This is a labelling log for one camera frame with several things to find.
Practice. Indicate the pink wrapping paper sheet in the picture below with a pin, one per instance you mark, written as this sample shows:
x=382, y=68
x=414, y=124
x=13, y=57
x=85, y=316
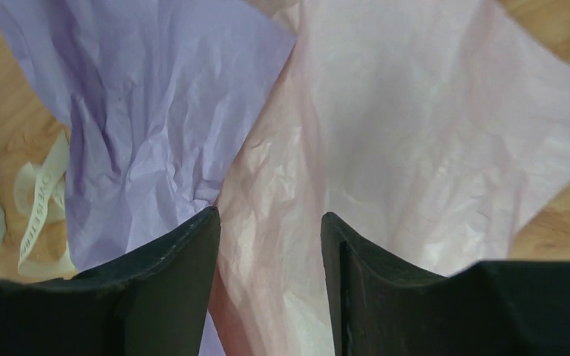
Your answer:
x=440, y=130

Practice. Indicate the purple flower bouquet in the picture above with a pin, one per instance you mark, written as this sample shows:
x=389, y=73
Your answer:
x=159, y=97

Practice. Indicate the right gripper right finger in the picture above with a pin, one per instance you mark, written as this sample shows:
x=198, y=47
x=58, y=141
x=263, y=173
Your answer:
x=381, y=304

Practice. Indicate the cream printed ribbon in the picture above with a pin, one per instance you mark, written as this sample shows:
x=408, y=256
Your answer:
x=39, y=194

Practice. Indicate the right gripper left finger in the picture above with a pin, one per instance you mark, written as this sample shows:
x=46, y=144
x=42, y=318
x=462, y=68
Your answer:
x=150, y=301

